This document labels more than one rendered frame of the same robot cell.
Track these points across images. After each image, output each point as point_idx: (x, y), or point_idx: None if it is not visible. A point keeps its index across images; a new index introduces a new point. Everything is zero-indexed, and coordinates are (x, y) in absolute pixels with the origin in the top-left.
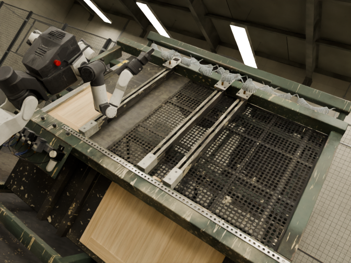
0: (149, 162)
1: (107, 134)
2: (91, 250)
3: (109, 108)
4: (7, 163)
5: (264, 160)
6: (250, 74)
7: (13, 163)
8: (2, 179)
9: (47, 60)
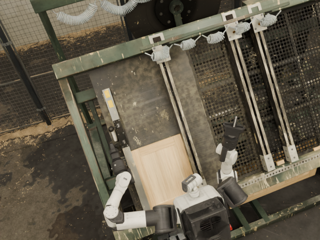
0: (272, 161)
1: (212, 172)
2: (242, 204)
3: (237, 178)
4: (28, 218)
5: (314, 72)
6: (267, 11)
7: (23, 210)
8: (78, 234)
9: (229, 237)
